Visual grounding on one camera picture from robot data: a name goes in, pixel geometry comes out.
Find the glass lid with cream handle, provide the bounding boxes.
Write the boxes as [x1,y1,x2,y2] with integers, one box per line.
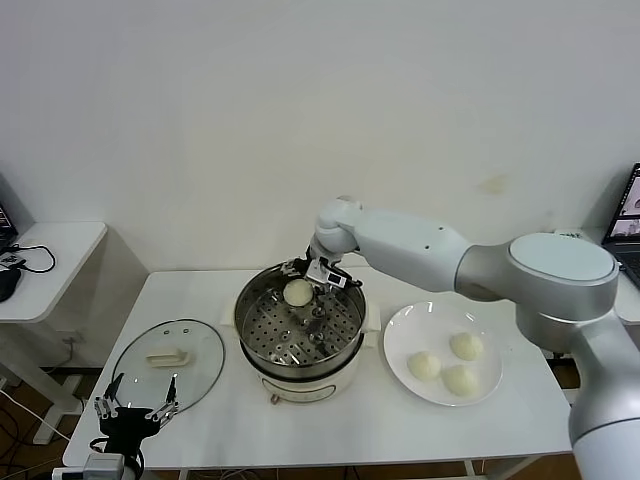
[110,318,226,420]

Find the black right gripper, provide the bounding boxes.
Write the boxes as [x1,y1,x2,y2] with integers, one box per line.
[280,253,365,289]

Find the white round plate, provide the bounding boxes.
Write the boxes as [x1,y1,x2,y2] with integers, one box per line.
[383,300,504,407]

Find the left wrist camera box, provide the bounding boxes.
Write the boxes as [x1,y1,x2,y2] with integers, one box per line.
[52,452,125,476]

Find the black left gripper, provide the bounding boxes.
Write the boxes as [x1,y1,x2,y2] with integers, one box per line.
[92,372,181,446]

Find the white steamed baozi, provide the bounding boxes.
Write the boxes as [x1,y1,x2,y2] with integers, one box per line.
[406,350,444,381]
[441,363,480,399]
[448,332,486,361]
[283,278,315,307]

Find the cream electric cooker base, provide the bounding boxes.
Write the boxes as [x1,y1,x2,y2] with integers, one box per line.
[234,324,380,407]

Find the black mouse cable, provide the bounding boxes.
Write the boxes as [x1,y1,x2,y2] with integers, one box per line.
[9,243,57,275]

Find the stainless steel steamer basket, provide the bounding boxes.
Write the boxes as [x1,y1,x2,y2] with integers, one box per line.
[219,258,384,374]

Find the black computer mouse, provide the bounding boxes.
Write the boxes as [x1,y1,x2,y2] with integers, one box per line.
[0,269,22,304]

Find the black laptop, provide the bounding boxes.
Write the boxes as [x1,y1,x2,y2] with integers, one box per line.
[602,162,640,291]
[0,172,20,246]

